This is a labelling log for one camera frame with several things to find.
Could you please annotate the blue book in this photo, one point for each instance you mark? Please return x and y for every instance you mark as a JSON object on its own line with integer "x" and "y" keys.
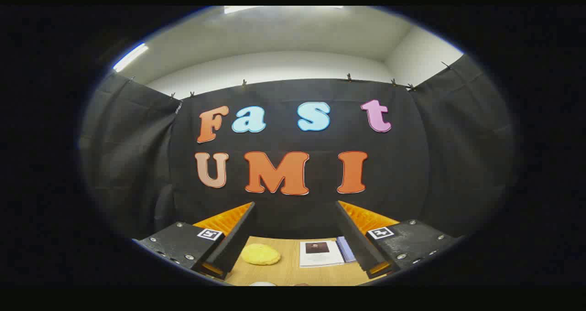
{"x": 346, "y": 249}

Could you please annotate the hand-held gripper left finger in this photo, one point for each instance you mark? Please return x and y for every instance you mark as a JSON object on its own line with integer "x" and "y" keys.
{"x": 233, "y": 242}

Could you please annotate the long ceiling light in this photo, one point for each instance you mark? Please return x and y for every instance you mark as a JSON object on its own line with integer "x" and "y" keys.
{"x": 130, "y": 57}

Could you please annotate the row of black cloth clips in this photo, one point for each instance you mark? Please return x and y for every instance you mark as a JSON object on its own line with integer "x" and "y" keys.
{"x": 349, "y": 77}

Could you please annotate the white open book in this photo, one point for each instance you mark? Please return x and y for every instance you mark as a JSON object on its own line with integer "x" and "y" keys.
{"x": 320, "y": 253}

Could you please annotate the yellow plush bun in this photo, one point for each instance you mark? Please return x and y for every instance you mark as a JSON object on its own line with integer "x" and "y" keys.
{"x": 260, "y": 254}

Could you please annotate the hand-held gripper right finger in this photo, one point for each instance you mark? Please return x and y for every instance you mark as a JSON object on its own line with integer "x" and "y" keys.
{"x": 359, "y": 242}

